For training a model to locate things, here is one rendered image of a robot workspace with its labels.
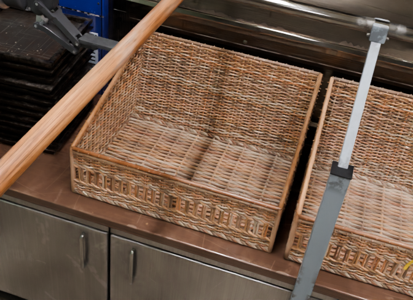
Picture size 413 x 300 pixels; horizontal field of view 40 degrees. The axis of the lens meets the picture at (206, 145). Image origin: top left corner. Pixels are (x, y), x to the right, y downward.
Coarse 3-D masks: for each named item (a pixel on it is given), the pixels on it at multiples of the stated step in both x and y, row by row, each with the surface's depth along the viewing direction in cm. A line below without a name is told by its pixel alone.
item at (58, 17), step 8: (40, 8) 104; (56, 8) 107; (48, 16) 105; (56, 16) 106; (64, 16) 107; (56, 24) 106; (64, 24) 106; (72, 24) 108; (64, 32) 107; (72, 32) 107; (72, 40) 107
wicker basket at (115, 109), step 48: (144, 48) 173; (192, 48) 169; (144, 96) 178; (192, 96) 174; (240, 96) 170; (288, 96) 166; (96, 144) 158; (144, 144) 169; (192, 144) 172; (240, 144) 174; (288, 144) 171; (96, 192) 149; (144, 192) 144; (192, 192) 139; (240, 192) 158; (288, 192) 150; (240, 240) 143
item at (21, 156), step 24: (168, 0) 104; (144, 24) 96; (120, 48) 89; (96, 72) 82; (72, 96) 77; (48, 120) 72; (24, 144) 68; (48, 144) 71; (0, 168) 64; (24, 168) 67; (0, 192) 63
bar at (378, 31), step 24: (240, 0) 120; (264, 0) 118; (288, 0) 118; (336, 24) 117; (360, 24) 115; (384, 24) 114; (360, 96) 114; (336, 168) 111; (336, 192) 112; (336, 216) 116; (312, 240) 121; (312, 264) 125; (312, 288) 130
